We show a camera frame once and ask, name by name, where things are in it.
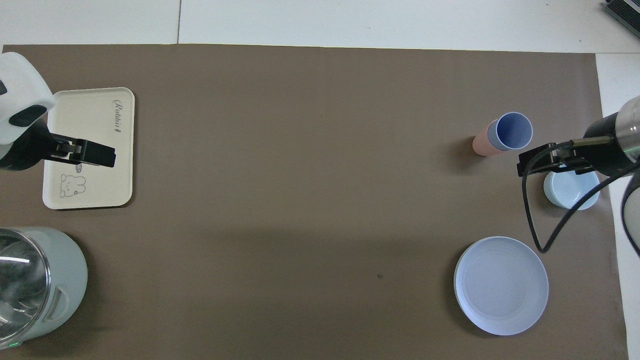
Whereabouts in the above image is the pale green electric pot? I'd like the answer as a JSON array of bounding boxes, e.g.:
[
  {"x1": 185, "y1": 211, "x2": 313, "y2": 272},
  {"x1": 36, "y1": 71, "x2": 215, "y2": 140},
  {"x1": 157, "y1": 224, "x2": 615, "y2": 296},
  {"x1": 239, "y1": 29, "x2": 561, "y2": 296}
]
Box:
[{"x1": 0, "y1": 226, "x2": 89, "y2": 350}]

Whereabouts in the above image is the glass pot lid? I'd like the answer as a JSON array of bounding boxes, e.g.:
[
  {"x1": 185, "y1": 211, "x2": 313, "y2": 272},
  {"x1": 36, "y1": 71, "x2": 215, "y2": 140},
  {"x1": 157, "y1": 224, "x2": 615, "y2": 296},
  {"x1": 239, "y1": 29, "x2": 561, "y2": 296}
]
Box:
[{"x1": 0, "y1": 229, "x2": 52, "y2": 346}]

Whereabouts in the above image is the dark striped object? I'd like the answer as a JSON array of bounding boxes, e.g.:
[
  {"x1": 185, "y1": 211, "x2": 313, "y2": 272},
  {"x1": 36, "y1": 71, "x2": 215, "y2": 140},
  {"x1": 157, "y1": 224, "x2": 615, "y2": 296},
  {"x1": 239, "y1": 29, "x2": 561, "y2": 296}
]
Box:
[{"x1": 602, "y1": 0, "x2": 640, "y2": 26}]

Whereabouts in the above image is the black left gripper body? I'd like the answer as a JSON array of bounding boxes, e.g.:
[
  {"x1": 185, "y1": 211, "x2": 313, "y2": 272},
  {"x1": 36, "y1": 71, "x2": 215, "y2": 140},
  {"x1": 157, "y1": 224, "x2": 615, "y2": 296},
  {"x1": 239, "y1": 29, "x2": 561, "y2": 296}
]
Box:
[{"x1": 0, "y1": 122, "x2": 55, "y2": 172}]

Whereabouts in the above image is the blue round plate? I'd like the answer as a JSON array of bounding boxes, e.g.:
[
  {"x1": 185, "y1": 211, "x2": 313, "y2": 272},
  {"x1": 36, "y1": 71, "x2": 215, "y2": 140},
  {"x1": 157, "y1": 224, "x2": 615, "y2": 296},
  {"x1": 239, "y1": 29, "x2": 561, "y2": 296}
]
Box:
[{"x1": 453, "y1": 236, "x2": 550, "y2": 337}]

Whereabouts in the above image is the pink plastic cup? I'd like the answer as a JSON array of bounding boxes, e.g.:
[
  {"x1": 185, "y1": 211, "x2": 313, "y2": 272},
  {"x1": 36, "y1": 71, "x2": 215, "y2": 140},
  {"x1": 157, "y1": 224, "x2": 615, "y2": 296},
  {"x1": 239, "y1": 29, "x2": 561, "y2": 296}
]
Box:
[{"x1": 472, "y1": 129, "x2": 506, "y2": 157}]

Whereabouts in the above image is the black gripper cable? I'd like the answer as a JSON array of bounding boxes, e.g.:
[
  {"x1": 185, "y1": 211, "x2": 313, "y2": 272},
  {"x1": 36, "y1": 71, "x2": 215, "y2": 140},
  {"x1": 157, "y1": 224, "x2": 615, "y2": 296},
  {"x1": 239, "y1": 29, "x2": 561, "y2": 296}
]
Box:
[{"x1": 521, "y1": 135, "x2": 640, "y2": 253}]

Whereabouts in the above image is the light blue bowl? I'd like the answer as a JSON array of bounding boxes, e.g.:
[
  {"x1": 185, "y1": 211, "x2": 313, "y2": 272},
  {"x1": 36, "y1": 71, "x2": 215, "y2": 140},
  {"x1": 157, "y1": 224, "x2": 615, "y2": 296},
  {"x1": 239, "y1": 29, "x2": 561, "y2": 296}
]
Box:
[{"x1": 543, "y1": 167, "x2": 601, "y2": 211}]

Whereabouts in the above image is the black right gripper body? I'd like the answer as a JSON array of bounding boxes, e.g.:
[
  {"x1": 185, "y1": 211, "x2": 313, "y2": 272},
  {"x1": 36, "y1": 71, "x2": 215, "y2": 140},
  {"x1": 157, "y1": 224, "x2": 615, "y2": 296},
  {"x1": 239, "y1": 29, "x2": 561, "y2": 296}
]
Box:
[{"x1": 582, "y1": 114, "x2": 636, "y2": 177}]

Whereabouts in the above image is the cream rabbit print tray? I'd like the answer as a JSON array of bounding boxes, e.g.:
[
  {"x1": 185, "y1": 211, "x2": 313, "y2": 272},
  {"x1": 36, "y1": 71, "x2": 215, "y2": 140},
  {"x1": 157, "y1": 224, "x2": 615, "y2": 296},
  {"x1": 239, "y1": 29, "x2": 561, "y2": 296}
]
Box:
[{"x1": 42, "y1": 87, "x2": 136, "y2": 210}]

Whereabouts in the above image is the brown table mat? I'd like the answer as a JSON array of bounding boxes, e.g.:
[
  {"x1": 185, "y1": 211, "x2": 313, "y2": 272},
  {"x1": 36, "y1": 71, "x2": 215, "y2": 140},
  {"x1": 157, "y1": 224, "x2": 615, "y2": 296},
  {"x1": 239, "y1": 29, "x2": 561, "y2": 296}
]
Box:
[{"x1": 0, "y1": 44, "x2": 629, "y2": 360}]

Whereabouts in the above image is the blue plastic cup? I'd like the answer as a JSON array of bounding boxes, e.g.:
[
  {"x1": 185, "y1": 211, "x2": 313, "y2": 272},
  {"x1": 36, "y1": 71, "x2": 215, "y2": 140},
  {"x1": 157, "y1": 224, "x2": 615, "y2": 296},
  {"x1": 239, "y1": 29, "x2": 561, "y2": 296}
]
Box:
[{"x1": 487, "y1": 112, "x2": 534, "y2": 152}]

